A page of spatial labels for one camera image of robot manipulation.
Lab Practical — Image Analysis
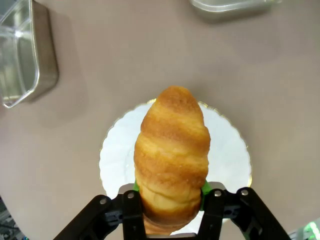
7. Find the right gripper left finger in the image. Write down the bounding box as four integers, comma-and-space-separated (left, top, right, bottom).
53, 179, 147, 240

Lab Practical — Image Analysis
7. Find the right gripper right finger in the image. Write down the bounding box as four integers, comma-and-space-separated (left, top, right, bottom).
199, 180, 291, 240

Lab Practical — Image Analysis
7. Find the golden brown croissant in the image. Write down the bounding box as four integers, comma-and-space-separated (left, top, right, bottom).
133, 85, 212, 236

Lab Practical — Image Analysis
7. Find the stainless steel container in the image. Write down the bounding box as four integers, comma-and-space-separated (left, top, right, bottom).
188, 0, 284, 16
0, 0, 60, 109

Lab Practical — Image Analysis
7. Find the white scalloped plate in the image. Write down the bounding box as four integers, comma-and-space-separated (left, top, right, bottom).
98, 98, 252, 236

